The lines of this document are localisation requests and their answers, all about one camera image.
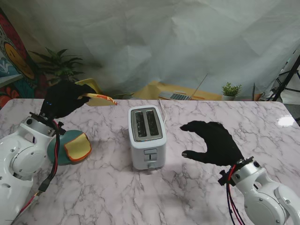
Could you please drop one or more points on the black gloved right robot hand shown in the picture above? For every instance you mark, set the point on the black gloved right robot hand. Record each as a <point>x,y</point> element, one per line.
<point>218,145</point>

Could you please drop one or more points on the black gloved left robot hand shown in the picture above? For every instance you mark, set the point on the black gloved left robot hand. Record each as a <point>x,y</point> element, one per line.
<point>63,98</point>

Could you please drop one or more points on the yellow toast slice orange crust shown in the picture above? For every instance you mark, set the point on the yellow toast slice orange crust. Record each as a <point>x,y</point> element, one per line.
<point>100,99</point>
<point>78,148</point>

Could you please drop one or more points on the white two-slot toaster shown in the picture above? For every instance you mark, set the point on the white two-slot toaster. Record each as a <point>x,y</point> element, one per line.
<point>147,147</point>

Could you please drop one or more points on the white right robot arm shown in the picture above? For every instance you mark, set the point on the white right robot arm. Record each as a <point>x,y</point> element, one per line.
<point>264,194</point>

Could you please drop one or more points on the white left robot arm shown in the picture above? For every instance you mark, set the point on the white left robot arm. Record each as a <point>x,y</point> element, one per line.
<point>21,159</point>

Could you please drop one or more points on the yellow plastic chair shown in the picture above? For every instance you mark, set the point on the yellow plastic chair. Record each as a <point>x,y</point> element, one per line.
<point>91,84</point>

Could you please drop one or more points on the large green potted plant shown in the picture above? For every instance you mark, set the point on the large green potted plant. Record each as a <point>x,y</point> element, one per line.
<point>61,63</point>

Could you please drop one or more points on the small green potted plant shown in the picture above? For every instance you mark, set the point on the small green potted plant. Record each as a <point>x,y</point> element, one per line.
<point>230,91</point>

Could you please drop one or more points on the teal round plate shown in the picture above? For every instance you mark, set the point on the teal round plate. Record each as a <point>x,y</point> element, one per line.
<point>59,154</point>

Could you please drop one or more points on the colourful cartoon mural board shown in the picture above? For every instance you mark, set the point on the colourful cartoon mural board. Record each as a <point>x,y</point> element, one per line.
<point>16,61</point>

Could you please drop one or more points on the silver open laptop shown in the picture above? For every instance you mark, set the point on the silver open laptop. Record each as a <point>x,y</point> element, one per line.
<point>175,95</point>

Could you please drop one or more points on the black tripod stand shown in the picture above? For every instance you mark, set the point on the black tripod stand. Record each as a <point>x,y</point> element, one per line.
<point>287,80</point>

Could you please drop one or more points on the white crumpled backdrop sheet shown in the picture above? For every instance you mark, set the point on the white crumpled backdrop sheet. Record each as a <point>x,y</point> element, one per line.
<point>164,42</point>

